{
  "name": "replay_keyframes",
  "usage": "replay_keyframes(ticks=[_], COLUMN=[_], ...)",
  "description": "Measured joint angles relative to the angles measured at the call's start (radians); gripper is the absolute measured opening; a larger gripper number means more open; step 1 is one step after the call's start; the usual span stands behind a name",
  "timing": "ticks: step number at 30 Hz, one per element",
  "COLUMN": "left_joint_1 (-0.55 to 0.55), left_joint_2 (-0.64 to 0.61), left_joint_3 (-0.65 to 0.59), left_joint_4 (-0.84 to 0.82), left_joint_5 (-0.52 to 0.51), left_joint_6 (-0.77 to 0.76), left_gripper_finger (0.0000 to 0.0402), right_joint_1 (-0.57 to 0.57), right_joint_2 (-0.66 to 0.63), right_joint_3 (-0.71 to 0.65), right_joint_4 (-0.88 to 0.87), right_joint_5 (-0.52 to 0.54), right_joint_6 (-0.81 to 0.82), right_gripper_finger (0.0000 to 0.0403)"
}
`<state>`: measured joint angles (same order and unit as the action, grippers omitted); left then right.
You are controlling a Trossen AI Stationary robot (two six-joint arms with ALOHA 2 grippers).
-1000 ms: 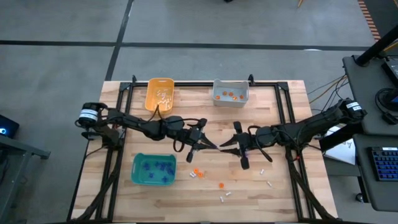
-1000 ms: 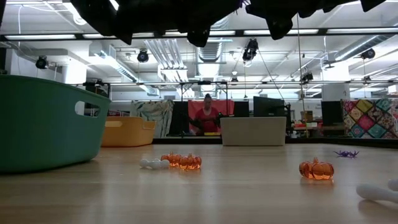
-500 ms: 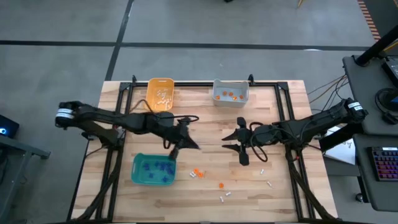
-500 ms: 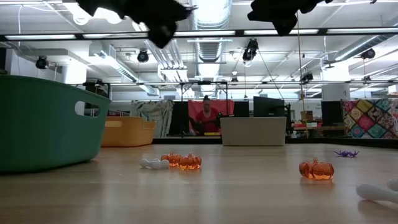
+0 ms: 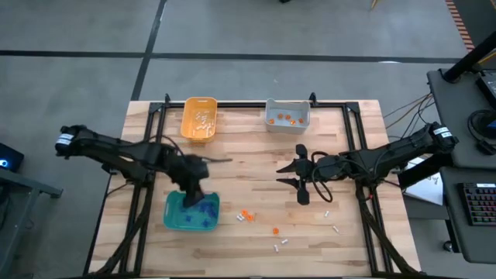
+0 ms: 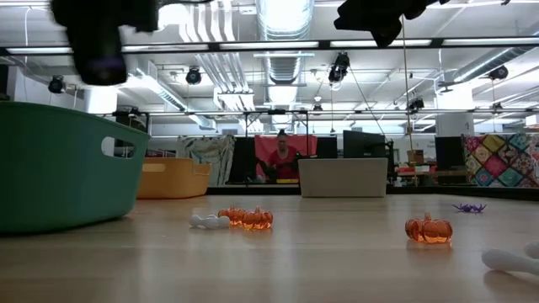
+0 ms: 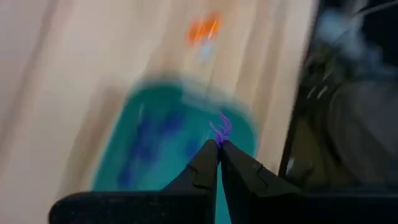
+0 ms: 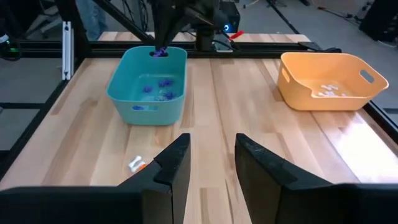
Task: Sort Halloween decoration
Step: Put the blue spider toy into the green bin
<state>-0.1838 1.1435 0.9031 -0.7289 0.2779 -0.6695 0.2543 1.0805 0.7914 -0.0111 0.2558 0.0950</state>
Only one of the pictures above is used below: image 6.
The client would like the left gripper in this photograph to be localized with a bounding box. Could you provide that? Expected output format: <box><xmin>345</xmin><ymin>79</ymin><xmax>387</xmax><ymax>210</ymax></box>
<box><xmin>50</xmin><ymin>0</ymin><xmax>159</xmax><ymax>87</ymax></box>

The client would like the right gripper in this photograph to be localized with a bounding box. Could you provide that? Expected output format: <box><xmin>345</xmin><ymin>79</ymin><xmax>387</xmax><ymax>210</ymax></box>
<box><xmin>335</xmin><ymin>0</ymin><xmax>441</xmax><ymax>48</ymax></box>

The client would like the white plastic bone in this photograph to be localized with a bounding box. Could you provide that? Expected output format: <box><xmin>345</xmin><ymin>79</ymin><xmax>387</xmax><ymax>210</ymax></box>
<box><xmin>481</xmin><ymin>247</ymin><xmax>539</xmax><ymax>275</ymax></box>
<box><xmin>189</xmin><ymin>214</ymin><xmax>232</xmax><ymax>231</ymax></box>

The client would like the translucent orange plastic pumpkin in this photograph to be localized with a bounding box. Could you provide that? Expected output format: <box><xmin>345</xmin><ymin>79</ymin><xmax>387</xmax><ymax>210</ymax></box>
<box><xmin>216</xmin><ymin>205</ymin><xmax>248</xmax><ymax>226</ymax></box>
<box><xmin>241</xmin><ymin>206</ymin><xmax>275</xmax><ymax>231</ymax></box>
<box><xmin>404</xmin><ymin>212</ymin><xmax>454</xmax><ymax>245</ymax></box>

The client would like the white LED light bar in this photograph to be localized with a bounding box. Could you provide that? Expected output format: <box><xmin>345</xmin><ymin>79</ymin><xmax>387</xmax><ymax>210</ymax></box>
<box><xmin>121</xmin><ymin>44</ymin><xmax>210</xmax><ymax>53</ymax></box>
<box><xmin>6</xmin><ymin>45</ymin><xmax>73</xmax><ymax>55</ymax></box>
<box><xmin>441</xmin><ymin>36</ymin><xmax>539</xmax><ymax>46</ymax></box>
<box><xmin>218</xmin><ymin>40</ymin><xmax>320</xmax><ymax>51</ymax></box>
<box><xmin>329</xmin><ymin>39</ymin><xmax>434</xmax><ymax>49</ymax></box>

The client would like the thin tan pole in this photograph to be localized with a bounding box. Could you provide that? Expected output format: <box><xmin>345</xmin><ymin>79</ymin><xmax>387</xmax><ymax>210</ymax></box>
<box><xmin>399</xmin><ymin>16</ymin><xmax>420</xmax><ymax>187</ymax></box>

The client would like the teal plastic bin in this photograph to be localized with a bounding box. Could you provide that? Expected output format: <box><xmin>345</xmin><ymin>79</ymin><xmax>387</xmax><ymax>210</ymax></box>
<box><xmin>0</xmin><ymin>102</ymin><xmax>152</xmax><ymax>235</ymax></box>

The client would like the black computer monitor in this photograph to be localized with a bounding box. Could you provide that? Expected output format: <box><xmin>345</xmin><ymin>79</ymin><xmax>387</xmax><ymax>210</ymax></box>
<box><xmin>342</xmin><ymin>130</ymin><xmax>387</xmax><ymax>160</ymax></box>
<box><xmin>434</xmin><ymin>136</ymin><xmax>465</xmax><ymax>172</ymax></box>

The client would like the black upright panel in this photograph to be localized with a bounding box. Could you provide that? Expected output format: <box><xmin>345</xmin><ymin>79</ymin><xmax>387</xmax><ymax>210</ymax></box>
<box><xmin>229</xmin><ymin>137</ymin><xmax>257</xmax><ymax>185</ymax></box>
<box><xmin>316</xmin><ymin>136</ymin><xmax>339</xmax><ymax>160</ymax></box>

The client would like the white building column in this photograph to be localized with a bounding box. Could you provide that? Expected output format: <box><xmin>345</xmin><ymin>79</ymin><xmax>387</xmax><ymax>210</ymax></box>
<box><xmin>435</xmin><ymin>112</ymin><xmax>476</xmax><ymax>137</ymax></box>

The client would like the black background truss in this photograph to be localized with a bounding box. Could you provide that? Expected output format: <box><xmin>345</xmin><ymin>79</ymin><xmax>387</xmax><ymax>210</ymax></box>
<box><xmin>94</xmin><ymin>108</ymin><xmax>539</xmax><ymax>119</ymax></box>

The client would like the orange plastic bin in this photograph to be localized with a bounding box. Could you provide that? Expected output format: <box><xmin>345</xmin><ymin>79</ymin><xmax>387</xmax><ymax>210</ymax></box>
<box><xmin>136</xmin><ymin>157</ymin><xmax>211</xmax><ymax>199</ymax></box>

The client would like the white green patterned cloth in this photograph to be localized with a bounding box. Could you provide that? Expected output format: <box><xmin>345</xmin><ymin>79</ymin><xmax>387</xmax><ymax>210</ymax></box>
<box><xmin>175</xmin><ymin>135</ymin><xmax>237</xmax><ymax>188</ymax></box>

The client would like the red hanging cloth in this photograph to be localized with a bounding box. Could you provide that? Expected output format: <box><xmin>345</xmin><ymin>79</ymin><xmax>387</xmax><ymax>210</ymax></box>
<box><xmin>253</xmin><ymin>134</ymin><xmax>318</xmax><ymax>185</ymax></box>

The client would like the person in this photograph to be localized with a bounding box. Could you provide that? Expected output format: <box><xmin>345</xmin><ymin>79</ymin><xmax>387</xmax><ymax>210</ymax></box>
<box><xmin>264</xmin><ymin>129</ymin><xmax>302</xmax><ymax>185</ymax></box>

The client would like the grey plastic bin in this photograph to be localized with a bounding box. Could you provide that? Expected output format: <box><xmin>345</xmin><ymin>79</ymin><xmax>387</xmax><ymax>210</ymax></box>
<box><xmin>297</xmin><ymin>157</ymin><xmax>389</xmax><ymax>199</ymax></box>

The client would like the colourful patchwork quilt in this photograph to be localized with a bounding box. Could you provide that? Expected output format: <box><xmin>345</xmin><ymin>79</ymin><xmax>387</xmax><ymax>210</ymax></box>
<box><xmin>462</xmin><ymin>133</ymin><xmax>539</xmax><ymax>189</ymax></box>

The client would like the silver ceiling air duct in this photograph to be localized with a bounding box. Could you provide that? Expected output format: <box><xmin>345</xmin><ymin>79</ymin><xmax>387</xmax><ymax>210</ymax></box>
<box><xmin>255</xmin><ymin>0</ymin><xmax>316</xmax><ymax>132</ymax></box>

